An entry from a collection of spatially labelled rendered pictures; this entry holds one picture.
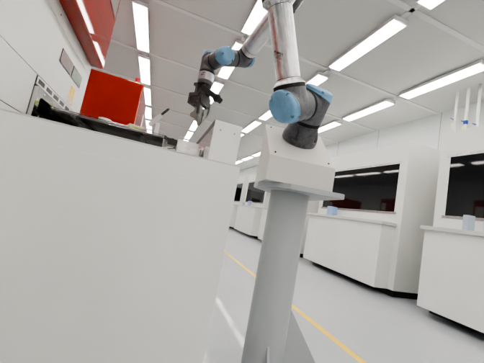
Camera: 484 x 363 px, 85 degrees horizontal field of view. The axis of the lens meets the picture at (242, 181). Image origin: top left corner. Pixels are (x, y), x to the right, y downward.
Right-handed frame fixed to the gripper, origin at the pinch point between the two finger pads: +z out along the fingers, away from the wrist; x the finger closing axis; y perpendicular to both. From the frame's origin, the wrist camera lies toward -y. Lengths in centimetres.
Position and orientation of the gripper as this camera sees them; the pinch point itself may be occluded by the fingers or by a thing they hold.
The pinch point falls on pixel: (199, 123)
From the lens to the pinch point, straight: 128.1
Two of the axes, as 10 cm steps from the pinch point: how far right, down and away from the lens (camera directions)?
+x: -4.5, -1.8, -8.8
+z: -1.9, 9.8, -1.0
